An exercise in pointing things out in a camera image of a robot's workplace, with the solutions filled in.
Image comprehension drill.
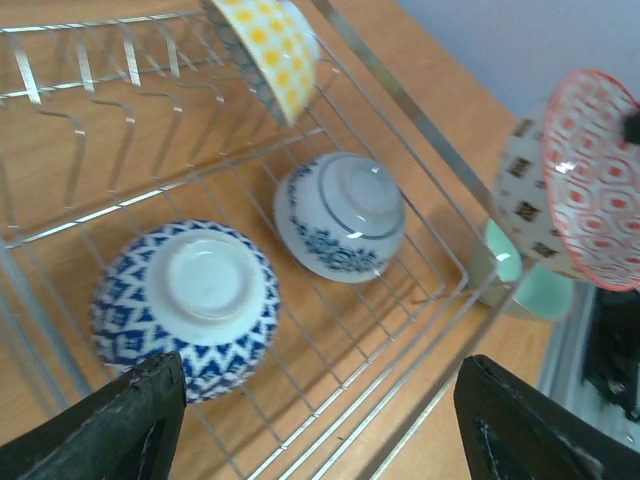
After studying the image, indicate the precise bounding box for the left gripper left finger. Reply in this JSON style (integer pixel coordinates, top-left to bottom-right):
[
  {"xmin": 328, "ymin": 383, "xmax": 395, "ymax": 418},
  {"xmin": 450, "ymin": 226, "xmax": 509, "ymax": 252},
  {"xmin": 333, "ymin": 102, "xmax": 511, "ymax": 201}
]
[{"xmin": 1, "ymin": 352, "xmax": 187, "ymax": 479}]

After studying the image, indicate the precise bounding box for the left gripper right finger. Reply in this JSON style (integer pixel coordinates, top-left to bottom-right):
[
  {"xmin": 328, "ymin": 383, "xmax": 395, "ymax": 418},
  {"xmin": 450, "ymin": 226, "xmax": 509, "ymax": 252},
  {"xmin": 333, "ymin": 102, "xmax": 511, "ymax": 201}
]
[{"xmin": 454, "ymin": 355, "xmax": 639, "ymax": 479}]

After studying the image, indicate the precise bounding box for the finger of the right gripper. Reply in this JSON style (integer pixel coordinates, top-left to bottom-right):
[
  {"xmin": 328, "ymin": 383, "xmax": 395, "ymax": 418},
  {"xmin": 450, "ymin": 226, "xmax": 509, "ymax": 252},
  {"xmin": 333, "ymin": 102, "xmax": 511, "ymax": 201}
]
[{"xmin": 622, "ymin": 112, "xmax": 640, "ymax": 145}]

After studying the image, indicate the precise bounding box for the pink scale pattern bowl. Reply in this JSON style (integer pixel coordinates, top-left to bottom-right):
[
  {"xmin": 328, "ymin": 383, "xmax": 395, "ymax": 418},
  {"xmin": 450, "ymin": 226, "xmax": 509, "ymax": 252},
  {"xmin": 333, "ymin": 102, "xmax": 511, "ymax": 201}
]
[{"xmin": 493, "ymin": 68, "xmax": 639, "ymax": 292}]

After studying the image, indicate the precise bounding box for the red patterned bowl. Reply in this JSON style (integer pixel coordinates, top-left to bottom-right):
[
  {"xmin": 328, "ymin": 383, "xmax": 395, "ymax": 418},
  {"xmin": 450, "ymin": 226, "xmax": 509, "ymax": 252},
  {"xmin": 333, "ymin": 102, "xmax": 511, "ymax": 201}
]
[{"xmin": 89, "ymin": 219, "xmax": 281, "ymax": 403}]

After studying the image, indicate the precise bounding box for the blue floral bowl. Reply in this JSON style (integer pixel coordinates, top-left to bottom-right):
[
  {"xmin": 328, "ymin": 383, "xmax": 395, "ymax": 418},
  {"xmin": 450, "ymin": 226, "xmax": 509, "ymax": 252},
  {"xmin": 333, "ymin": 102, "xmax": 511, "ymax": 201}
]
[{"xmin": 273, "ymin": 152, "xmax": 406, "ymax": 284}]

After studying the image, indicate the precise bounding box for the yellow sun bowl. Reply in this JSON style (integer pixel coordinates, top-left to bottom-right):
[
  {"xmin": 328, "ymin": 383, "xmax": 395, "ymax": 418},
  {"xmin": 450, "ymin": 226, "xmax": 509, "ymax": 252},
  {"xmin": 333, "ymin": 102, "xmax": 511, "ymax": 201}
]
[{"xmin": 202, "ymin": 1, "xmax": 320, "ymax": 127}]

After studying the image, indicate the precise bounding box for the pale green bowl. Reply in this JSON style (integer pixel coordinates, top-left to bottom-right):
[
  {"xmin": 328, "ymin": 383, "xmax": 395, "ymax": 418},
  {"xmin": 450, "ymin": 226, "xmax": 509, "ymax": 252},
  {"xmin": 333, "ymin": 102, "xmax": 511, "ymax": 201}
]
[{"xmin": 467, "ymin": 219, "xmax": 576, "ymax": 322}]

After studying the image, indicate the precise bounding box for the aluminium rail frame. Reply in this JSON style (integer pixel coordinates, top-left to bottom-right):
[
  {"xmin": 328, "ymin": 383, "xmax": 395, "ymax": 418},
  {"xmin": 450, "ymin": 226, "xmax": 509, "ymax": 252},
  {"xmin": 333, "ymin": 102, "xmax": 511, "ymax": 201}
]
[{"xmin": 538, "ymin": 285, "xmax": 639, "ymax": 451}]

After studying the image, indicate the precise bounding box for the wire dish rack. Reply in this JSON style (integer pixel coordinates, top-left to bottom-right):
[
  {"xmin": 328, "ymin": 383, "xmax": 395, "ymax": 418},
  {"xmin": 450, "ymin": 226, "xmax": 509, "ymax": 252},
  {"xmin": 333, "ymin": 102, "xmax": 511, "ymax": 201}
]
[{"xmin": 1, "ymin": 1, "xmax": 513, "ymax": 479}]

